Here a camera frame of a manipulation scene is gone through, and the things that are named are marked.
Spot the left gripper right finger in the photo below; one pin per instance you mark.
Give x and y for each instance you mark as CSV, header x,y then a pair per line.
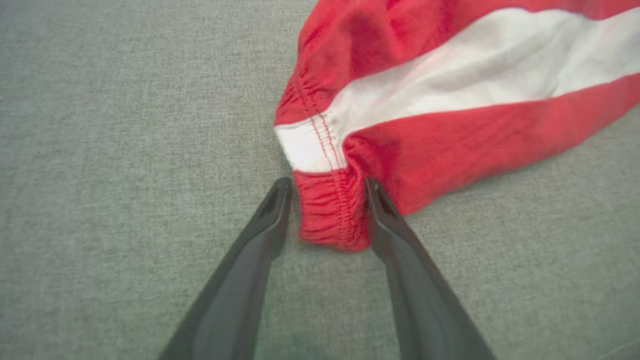
x,y
425,300

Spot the red shorts with white stripe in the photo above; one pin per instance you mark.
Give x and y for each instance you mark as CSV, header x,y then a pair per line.
x,y
450,145

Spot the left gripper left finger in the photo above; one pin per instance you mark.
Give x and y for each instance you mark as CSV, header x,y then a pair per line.
x,y
240,290

